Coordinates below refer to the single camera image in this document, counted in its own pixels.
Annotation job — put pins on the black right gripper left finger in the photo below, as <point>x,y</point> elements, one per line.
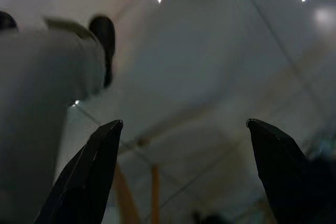
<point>84,182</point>

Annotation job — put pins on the black robot foot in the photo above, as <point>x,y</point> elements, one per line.
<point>6,20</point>
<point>105,43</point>

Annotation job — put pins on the grey robot right leg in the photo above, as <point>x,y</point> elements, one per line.
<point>39,90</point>

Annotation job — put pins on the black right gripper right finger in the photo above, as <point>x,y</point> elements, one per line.
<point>288,182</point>

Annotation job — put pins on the black robot left foot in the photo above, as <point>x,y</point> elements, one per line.
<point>6,20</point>

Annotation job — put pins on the curved tan wooden furniture leg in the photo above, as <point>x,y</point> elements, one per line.
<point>124,197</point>

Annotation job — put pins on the black robot right foot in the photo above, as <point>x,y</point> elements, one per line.
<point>105,43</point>

